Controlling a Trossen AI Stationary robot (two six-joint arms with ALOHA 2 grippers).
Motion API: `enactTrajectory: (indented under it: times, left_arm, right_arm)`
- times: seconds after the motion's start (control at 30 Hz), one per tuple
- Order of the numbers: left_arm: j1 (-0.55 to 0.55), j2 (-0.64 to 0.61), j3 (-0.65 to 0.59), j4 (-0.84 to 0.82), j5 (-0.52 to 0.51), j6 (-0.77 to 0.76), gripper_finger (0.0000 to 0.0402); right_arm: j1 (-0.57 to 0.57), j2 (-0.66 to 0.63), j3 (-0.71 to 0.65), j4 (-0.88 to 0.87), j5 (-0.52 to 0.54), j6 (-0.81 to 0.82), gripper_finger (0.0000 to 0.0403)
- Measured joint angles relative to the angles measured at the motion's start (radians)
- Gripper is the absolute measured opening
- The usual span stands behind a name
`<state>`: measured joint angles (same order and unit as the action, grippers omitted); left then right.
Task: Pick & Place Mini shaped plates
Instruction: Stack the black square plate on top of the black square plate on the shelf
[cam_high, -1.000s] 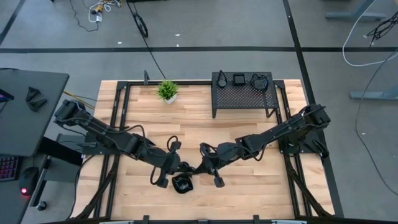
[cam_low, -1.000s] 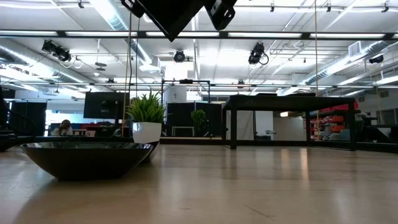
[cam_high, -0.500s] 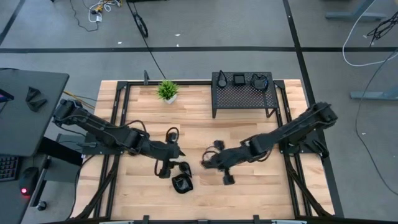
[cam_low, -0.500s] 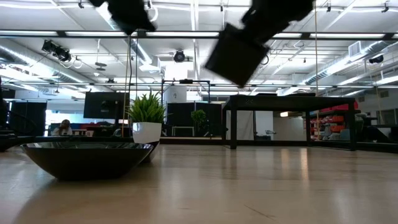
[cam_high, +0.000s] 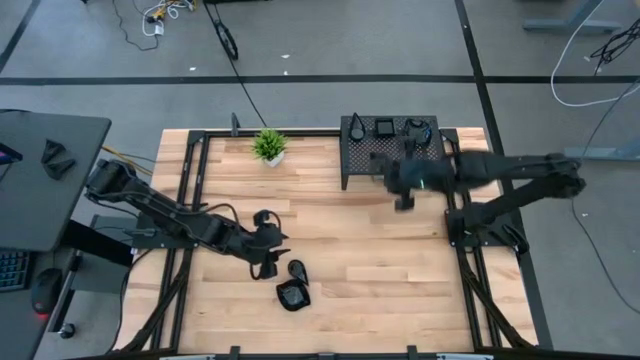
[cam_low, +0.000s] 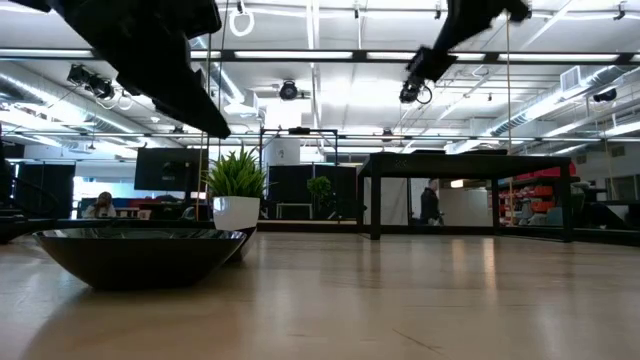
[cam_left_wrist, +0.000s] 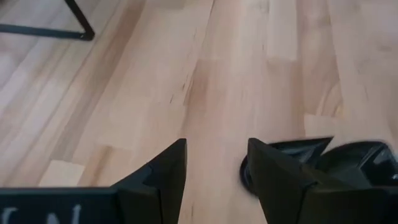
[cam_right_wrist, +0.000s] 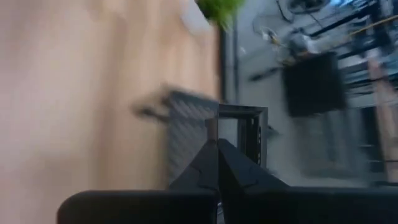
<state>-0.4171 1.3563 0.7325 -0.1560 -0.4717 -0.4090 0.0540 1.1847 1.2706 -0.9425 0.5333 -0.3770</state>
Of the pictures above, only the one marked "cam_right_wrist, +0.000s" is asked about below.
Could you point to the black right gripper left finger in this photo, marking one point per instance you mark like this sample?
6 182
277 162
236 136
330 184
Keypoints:
155 208

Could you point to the large black monitor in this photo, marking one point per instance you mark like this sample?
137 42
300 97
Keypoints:
314 84

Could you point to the green plant in white pot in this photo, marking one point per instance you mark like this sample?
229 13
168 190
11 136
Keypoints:
220 9

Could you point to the black perforated metal shelf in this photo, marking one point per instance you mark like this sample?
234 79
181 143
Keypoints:
189 130

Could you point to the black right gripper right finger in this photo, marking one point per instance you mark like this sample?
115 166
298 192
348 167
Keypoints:
280 205

